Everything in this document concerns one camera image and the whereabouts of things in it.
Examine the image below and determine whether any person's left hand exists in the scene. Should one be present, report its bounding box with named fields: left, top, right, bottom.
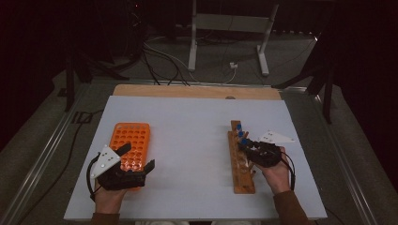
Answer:
left=93, top=187, right=128, bottom=215

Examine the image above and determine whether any hand-held gripper cable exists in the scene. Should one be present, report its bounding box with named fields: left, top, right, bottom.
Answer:
left=85, top=154, right=101, bottom=202
left=281, top=152, right=297, bottom=192

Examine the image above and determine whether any black tripod stand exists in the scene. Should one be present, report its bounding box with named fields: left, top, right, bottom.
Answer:
left=271, top=31, right=335, bottom=125
left=63, top=46, right=130, bottom=113

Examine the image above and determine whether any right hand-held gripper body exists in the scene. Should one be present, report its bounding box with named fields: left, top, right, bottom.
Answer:
left=250, top=129, right=296, bottom=169

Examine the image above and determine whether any aluminium floor frame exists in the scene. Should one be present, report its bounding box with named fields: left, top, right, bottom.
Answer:
left=0, top=78, right=381, bottom=225

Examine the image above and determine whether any person's right hand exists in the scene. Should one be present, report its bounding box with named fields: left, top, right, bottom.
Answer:
left=260, top=146, right=293, bottom=196

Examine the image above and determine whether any wooden test tube rack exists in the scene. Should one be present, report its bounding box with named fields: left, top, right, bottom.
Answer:
left=227, top=120, right=257, bottom=195

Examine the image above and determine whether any white floor cable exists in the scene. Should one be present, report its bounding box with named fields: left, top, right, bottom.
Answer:
left=143, top=37, right=238, bottom=85

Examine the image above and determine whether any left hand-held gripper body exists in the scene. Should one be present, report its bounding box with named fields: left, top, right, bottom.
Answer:
left=89, top=144, right=148, bottom=192

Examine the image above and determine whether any grey metal stand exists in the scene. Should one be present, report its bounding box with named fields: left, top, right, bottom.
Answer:
left=187, top=0, right=280, bottom=77

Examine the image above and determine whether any right hand-held gripper cable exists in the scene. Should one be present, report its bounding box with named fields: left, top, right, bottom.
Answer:
left=281, top=152, right=297, bottom=192

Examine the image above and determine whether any black floor cable bundle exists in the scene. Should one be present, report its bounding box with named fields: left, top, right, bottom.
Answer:
left=141, top=41, right=191, bottom=87

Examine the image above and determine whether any power strip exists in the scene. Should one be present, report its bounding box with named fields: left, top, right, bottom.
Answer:
left=271, top=28, right=314, bottom=36

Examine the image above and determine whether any dark equipment rack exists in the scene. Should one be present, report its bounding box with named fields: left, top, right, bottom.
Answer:
left=125, top=0, right=148, bottom=60

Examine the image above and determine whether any orange plastic test tube rack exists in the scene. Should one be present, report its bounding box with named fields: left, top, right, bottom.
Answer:
left=108, top=122, right=151, bottom=191

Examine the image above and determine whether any long black floor cable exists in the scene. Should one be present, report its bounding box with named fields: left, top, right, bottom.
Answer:
left=17, top=109, right=105, bottom=225

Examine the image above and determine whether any white table cover sheet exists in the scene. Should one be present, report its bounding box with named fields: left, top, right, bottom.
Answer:
left=63, top=95, right=328, bottom=221

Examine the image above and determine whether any left hand-held gripper cable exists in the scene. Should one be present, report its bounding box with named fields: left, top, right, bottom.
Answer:
left=85, top=154, right=101, bottom=202

